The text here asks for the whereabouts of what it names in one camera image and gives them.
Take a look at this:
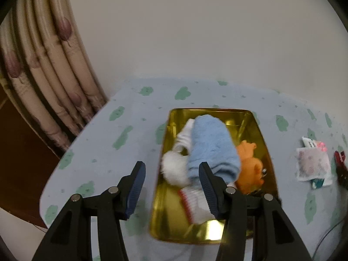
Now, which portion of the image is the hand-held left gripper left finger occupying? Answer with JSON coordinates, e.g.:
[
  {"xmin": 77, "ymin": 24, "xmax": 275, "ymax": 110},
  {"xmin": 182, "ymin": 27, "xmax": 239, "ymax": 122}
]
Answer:
[{"xmin": 32, "ymin": 161, "xmax": 146, "ymax": 261}]

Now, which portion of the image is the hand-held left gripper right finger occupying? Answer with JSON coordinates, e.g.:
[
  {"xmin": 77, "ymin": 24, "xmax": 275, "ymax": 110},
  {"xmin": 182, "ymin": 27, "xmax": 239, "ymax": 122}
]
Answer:
[{"xmin": 198, "ymin": 162, "xmax": 313, "ymax": 261}]

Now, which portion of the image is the light blue towel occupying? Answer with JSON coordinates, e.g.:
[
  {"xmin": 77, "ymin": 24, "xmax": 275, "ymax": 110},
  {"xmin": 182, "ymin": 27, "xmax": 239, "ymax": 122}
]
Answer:
[{"xmin": 186, "ymin": 115, "xmax": 241, "ymax": 184}]

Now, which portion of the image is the red tin box gold interior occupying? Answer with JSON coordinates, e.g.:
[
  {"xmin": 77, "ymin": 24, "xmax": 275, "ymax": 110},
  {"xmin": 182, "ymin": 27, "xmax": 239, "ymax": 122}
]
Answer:
[{"xmin": 149, "ymin": 108, "xmax": 280, "ymax": 244}]

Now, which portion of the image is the black soft item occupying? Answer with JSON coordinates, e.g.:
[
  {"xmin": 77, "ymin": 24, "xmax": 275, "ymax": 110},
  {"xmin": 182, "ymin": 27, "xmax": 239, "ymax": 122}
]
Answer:
[{"xmin": 336, "ymin": 164, "xmax": 348, "ymax": 188}]

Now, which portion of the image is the white fluffy sock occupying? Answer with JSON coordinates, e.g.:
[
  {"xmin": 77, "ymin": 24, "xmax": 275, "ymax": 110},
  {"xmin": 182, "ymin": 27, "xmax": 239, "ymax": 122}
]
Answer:
[{"xmin": 160, "ymin": 151, "xmax": 192, "ymax": 185}]

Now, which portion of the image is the orange plush toy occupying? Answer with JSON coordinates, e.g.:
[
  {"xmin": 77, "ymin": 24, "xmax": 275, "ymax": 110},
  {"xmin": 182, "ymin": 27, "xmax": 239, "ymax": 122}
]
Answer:
[{"xmin": 234, "ymin": 140, "xmax": 265, "ymax": 195}]

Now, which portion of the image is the white floral tissue packet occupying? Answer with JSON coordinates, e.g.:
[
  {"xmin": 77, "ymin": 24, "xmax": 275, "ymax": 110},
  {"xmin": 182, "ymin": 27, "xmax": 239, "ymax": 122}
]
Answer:
[{"xmin": 296, "ymin": 147, "xmax": 332, "ymax": 182}]

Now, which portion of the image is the teal packet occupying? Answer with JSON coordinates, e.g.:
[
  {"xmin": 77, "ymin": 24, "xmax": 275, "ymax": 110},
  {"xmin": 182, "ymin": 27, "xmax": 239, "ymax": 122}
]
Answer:
[{"xmin": 311, "ymin": 178, "xmax": 331, "ymax": 189}]

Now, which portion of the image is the small white green packet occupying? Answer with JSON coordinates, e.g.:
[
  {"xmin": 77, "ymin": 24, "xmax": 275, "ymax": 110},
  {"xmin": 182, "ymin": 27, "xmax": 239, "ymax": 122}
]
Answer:
[{"xmin": 302, "ymin": 137, "xmax": 320, "ymax": 150}]

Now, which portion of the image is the dark brown wooden furniture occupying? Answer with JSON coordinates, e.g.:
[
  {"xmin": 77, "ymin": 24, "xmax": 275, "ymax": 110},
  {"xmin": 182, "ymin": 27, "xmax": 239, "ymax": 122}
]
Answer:
[{"xmin": 0, "ymin": 87, "xmax": 62, "ymax": 229}]

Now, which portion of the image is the beige floral curtain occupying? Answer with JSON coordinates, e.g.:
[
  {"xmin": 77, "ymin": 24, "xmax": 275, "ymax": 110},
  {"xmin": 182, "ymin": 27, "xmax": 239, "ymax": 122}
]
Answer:
[{"xmin": 0, "ymin": 0, "xmax": 108, "ymax": 153}]

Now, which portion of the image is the thin black cable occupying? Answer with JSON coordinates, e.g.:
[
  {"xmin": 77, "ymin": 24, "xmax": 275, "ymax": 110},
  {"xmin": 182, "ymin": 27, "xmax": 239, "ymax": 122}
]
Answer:
[{"xmin": 311, "ymin": 219, "xmax": 346, "ymax": 260}]

